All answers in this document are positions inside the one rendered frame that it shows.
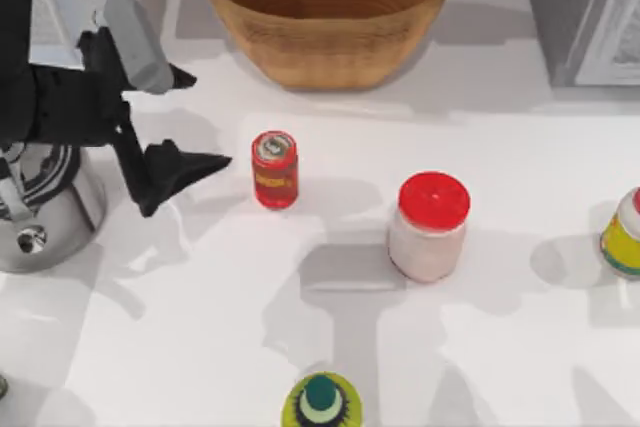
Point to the grey cabinet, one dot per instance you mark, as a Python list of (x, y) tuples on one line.
[(575, 12)]

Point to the pale grey rounded box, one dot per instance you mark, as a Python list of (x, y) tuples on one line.
[(137, 44)]

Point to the red can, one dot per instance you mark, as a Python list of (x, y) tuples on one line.
[(275, 174)]

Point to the woven wooden basket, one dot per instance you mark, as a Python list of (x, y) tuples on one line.
[(327, 22)]

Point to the yellow and white bottle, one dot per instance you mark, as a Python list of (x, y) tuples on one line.
[(625, 242)]

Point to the white jar with red lid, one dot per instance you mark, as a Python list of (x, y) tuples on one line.
[(430, 232)]

